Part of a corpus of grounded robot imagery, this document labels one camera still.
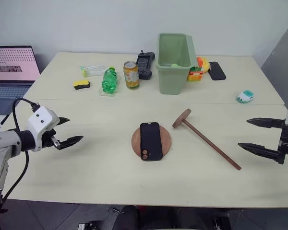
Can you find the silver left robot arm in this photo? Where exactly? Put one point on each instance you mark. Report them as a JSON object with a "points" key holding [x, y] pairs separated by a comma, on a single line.
{"points": [[2, 141]]}

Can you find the green plastic bin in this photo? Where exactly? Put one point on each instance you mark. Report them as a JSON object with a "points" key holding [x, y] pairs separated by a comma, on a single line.
{"points": [[170, 80]]}

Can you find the black smartphone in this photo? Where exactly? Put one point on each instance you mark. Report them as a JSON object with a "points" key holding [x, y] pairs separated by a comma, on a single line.
{"points": [[217, 71]]}

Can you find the round wooden disc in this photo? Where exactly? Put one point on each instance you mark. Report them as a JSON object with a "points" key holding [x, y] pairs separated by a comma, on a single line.
{"points": [[167, 143]]}

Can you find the clear plastic bottle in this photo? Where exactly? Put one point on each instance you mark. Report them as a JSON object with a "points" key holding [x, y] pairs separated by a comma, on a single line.
{"points": [[94, 70]]}

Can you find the yellow and black sponge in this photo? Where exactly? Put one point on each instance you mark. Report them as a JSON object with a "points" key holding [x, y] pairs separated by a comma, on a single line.
{"points": [[82, 84]]}

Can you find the dark rounded shape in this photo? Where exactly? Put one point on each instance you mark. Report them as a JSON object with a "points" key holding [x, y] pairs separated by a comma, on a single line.
{"points": [[127, 218]]}

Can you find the grey partition panel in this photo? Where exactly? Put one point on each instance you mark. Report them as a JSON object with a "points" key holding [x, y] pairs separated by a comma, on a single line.
{"points": [[282, 62]]}

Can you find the yellow drink can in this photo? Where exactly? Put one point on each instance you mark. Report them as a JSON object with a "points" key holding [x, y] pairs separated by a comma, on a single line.
{"points": [[131, 76]]}

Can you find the grey laptop with pink screen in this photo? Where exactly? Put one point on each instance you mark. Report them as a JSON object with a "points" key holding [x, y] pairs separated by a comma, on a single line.
{"points": [[12, 64]]}

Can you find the colourful toy block stack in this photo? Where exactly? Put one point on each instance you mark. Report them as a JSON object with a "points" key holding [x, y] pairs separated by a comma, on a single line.
{"points": [[195, 73]]}

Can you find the small green ball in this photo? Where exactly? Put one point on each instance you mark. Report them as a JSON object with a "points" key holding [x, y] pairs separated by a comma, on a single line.
{"points": [[174, 65]]}

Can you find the black phone case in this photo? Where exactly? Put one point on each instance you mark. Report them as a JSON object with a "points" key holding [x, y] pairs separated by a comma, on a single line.
{"points": [[150, 139]]}

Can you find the black handheld remote controller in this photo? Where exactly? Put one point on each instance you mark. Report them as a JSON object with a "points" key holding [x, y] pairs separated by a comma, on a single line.
{"points": [[144, 65]]}

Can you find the white and teal small device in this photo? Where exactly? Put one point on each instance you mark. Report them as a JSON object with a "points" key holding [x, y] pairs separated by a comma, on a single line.
{"points": [[245, 96]]}

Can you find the wooden mallet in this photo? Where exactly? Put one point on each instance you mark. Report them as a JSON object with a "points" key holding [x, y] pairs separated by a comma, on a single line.
{"points": [[206, 141]]}

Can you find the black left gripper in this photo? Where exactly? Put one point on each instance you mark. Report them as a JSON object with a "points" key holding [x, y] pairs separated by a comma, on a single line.
{"points": [[47, 139]]}

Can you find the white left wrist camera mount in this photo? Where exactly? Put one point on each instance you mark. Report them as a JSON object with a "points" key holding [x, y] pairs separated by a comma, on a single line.
{"points": [[40, 122]]}

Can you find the green plastic bottle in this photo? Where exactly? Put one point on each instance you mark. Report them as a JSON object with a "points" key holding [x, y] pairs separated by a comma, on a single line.
{"points": [[110, 82]]}

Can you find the yellow toy banana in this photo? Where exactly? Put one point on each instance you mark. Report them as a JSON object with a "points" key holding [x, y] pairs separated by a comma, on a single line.
{"points": [[207, 65]]}

